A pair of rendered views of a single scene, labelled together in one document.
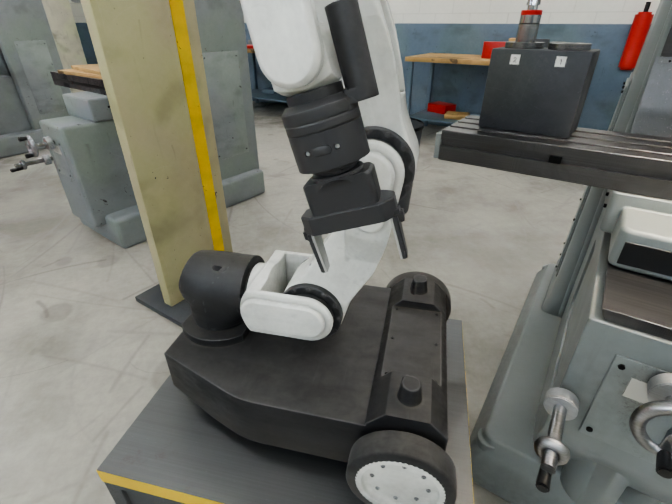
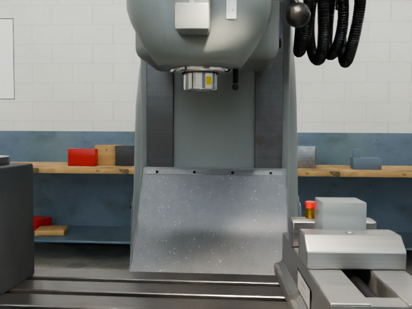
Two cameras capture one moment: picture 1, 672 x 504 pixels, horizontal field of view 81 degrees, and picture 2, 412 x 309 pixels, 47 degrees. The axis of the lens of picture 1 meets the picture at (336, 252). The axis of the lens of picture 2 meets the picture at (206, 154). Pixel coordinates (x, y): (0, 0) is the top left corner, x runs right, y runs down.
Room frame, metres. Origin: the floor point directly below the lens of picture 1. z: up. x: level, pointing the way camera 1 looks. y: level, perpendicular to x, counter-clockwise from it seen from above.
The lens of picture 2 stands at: (0.22, -0.49, 1.22)
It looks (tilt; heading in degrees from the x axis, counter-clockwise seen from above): 3 degrees down; 330
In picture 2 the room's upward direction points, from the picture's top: straight up
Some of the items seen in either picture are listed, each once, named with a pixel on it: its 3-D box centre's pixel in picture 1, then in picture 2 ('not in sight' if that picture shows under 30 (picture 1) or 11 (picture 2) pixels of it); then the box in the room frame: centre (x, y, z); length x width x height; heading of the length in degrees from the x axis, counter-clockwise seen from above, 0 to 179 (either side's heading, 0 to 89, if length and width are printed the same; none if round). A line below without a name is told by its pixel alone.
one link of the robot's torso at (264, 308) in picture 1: (298, 293); not in sight; (0.74, 0.09, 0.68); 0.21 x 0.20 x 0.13; 77
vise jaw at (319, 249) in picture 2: not in sight; (350, 248); (0.66, -0.96, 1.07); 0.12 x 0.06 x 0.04; 59
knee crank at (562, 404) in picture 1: (555, 433); not in sight; (0.46, -0.41, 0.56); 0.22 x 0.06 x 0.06; 146
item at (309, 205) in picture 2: not in sight; (310, 209); (0.77, -0.99, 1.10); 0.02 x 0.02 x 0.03
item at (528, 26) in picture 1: (528, 28); not in sight; (1.09, -0.47, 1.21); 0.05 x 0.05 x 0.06
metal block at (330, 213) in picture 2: not in sight; (339, 221); (0.71, -0.99, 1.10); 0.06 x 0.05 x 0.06; 59
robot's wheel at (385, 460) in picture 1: (400, 475); not in sight; (0.42, -0.12, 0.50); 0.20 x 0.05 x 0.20; 77
